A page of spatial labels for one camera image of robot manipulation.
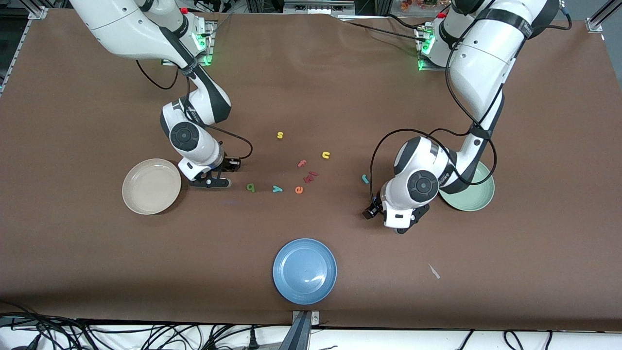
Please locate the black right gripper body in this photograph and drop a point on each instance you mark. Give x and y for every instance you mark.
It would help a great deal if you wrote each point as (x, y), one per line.
(228, 165)

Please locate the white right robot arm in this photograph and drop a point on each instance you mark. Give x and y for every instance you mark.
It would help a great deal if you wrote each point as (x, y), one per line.
(189, 141)

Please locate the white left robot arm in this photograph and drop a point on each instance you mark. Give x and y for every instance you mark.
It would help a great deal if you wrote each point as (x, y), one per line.
(418, 184)

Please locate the beige brown plate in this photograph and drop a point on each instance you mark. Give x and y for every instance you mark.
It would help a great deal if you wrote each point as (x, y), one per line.
(151, 187)

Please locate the white tape scrap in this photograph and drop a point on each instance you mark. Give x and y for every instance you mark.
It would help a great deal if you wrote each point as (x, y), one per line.
(434, 271)

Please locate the blue plate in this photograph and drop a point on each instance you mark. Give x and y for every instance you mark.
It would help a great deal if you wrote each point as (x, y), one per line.
(304, 271)

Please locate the pale green plate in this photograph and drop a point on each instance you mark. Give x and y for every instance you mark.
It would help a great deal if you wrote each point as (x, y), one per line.
(476, 197)

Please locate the brown paper table cover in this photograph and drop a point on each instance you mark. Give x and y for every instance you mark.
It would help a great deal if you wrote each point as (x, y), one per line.
(311, 97)

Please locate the grey power strip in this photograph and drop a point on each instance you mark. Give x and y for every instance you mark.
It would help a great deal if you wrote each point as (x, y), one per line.
(316, 7)

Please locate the orange background object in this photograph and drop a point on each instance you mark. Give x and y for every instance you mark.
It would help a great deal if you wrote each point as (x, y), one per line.
(413, 4)

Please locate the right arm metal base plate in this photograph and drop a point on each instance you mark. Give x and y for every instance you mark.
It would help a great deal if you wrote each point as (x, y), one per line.
(210, 53)

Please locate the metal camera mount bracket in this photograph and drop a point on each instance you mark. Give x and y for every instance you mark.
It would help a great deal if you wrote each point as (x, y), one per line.
(301, 330)

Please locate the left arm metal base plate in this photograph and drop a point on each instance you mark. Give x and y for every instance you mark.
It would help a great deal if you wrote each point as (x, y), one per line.
(430, 68)

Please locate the aluminium frame post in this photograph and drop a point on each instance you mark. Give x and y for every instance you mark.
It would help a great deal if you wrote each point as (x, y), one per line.
(36, 10)
(595, 24)

